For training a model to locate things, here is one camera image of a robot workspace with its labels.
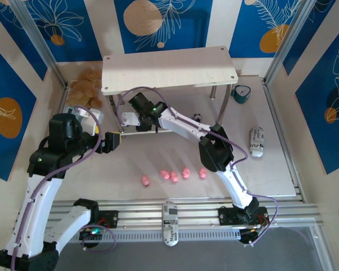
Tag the pink plastic pig toy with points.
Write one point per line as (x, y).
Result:
(165, 174)
(203, 172)
(145, 181)
(185, 173)
(174, 177)

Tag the round-eared black dress figurine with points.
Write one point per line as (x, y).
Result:
(197, 116)

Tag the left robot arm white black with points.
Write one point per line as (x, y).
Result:
(39, 197)

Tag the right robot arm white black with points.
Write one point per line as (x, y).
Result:
(183, 127)

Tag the white two-tier shelf chrome legs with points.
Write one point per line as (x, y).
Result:
(169, 67)

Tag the light blue calculator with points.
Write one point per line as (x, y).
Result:
(69, 109)

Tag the brown plush toy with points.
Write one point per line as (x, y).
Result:
(82, 90)

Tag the teal alarm clock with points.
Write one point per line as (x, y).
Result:
(240, 94)

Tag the newspaper print pencil case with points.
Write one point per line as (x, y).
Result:
(170, 223)
(255, 144)

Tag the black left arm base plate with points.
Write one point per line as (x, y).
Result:
(110, 217)

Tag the aluminium rail frame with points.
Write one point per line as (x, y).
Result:
(141, 214)

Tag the aluminium corner post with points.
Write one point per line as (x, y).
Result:
(285, 39)
(36, 34)

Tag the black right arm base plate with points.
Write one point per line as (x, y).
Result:
(227, 217)

